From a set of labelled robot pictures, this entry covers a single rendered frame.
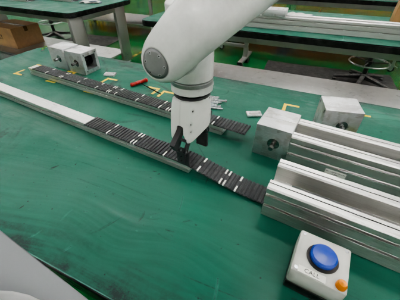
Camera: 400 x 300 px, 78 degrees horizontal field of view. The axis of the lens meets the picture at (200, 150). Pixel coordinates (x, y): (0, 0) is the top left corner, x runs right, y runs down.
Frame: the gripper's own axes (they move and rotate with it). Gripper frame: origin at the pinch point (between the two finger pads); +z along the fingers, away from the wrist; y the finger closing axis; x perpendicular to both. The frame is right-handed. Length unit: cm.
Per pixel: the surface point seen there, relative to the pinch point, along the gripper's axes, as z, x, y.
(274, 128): -3.0, 15.2, -14.1
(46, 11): 7, -228, -114
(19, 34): 47, -344, -140
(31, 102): 3, -65, 2
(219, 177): 4.7, 7.8, 0.7
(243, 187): 5.4, 13.7, 0.4
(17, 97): 4, -72, 2
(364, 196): -1.6, 36.1, -2.3
